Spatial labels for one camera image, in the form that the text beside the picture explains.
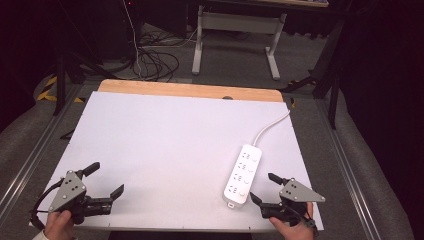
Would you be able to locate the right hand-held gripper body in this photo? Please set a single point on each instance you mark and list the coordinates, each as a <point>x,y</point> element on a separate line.
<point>296,193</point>

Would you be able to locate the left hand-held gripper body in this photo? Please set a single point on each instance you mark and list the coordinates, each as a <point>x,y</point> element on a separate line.
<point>68,193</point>

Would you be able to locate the person's left hand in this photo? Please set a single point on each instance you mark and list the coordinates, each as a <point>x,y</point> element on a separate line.
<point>58,226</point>

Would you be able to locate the person's right hand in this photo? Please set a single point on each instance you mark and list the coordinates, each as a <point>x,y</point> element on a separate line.
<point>296,232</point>

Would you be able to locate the white power strip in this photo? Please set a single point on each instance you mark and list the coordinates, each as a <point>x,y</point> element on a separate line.
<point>242,176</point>

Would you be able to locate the white board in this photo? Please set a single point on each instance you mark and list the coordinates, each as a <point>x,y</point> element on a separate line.
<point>166,150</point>

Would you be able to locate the yellow black floor tape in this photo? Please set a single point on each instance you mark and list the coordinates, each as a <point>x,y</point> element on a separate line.
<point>48,90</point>

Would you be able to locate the black metal stand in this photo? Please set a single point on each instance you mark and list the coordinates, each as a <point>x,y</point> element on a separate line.
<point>333,90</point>
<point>60,83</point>

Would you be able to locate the metal floor rail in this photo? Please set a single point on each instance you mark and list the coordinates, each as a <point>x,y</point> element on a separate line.
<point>353,180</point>
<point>30,160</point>

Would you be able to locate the white metal desk frame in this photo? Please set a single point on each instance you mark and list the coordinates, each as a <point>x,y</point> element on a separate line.
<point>240,23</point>

